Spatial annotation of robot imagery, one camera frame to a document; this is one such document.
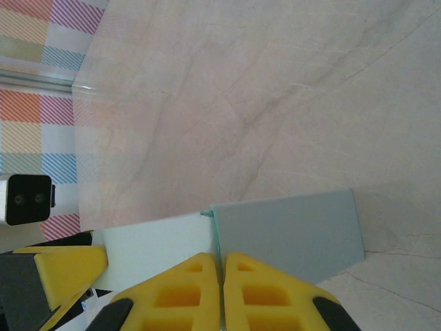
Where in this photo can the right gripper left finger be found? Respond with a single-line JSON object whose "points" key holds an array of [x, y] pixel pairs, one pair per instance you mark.
{"points": [[172, 303]]}

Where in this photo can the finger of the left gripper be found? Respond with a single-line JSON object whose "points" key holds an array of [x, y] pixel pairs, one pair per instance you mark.
{"points": [[69, 276], [65, 315]]}

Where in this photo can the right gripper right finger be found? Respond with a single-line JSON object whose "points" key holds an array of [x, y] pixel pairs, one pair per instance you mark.
{"points": [[268, 303]]}

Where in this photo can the light blue paper box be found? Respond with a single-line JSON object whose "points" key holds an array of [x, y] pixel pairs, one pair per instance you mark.
{"points": [[293, 234]]}

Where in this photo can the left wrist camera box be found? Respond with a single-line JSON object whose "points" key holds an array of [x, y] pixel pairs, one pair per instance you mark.
{"points": [[29, 200]]}

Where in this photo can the aluminium frame post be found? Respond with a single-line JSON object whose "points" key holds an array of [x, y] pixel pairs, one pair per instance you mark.
{"points": [[34, 81]]}

